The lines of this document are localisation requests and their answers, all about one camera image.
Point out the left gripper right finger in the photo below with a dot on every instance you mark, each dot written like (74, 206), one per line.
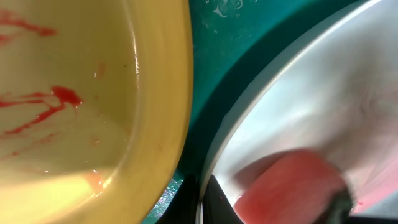
(216, 207)

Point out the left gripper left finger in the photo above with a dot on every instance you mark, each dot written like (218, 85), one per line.
(183, 207)

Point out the red and black sponge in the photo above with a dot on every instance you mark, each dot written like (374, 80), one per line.
(299, 188)

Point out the light blue plate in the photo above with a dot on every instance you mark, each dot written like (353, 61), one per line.
(333, 92)

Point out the blue plastic tray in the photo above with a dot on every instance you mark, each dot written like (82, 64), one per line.
(233, 41)

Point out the yellow plate upper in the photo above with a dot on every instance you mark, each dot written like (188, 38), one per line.
(95, 103)

